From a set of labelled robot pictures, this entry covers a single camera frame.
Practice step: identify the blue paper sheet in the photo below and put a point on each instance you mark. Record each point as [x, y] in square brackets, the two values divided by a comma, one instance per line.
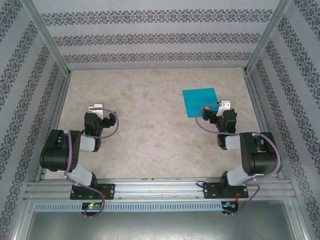
[197, 100]

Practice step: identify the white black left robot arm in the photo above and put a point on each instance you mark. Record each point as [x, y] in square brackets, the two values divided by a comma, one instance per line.
[55, 155]

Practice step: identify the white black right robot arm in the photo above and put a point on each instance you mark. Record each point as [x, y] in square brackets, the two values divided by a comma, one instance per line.
[262, 160]

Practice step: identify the grey sheet metal panel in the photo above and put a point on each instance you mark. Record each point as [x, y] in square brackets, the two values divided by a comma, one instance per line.
[160, 226]

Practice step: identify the small LED circuit board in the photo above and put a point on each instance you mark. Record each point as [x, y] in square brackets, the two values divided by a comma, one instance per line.
[91, 206]
[228, 206]

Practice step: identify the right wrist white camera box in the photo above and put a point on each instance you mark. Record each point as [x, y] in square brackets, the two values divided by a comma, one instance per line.
[225, 107]

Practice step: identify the aluminium table side rail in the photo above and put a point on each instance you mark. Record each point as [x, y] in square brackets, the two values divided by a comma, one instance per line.
[60, 105]
[254, 100]

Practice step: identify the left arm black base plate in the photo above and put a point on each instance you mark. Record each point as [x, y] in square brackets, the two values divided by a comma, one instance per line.
[110, 191]

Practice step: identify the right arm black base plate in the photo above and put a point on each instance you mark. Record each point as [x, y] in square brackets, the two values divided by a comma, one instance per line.
[210, 191]

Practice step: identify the long aluminium mounting rail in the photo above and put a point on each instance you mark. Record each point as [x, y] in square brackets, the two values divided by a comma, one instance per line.
[155, 187]

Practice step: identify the aluminium frame post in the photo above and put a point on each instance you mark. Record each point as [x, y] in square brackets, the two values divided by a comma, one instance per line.
[47, 37]
[265, 37]

